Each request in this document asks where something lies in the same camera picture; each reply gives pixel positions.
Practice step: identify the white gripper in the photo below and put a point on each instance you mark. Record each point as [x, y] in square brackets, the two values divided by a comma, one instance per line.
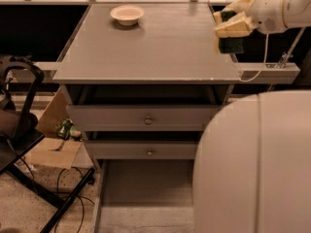
[267, 14]

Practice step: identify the green yellow sponge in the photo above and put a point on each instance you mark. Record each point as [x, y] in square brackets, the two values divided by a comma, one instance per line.
[228, 45]

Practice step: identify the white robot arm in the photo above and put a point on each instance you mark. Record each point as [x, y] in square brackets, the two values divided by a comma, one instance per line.
[252, 164]

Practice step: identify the grey drawer cabinet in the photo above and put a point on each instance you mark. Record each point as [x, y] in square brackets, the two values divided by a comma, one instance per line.
[142, 95]

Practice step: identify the grey top drawer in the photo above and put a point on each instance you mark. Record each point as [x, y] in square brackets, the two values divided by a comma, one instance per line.
[141, 117]

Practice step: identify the grey drawer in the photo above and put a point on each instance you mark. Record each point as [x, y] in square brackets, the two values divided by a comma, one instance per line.
[141, 149]
[144, 196]
[141, 117]

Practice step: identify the grey middle drawer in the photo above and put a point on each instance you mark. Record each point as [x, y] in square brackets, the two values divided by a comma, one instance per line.
[141, 149]

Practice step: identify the grey bottom drawer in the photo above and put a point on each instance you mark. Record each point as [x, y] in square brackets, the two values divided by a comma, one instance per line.
[144, 196]

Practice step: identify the white paper bowl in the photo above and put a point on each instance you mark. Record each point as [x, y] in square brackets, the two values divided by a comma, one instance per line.
[127, 15]

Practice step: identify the green crumpled packet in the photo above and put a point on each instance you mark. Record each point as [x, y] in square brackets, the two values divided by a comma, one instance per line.
[66, 130]

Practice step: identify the brown cardboard sheet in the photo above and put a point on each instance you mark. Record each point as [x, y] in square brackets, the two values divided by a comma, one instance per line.
[53, 151]

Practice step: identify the metal rail frame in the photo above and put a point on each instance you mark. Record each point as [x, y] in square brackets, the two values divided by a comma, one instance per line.
[269, 72]

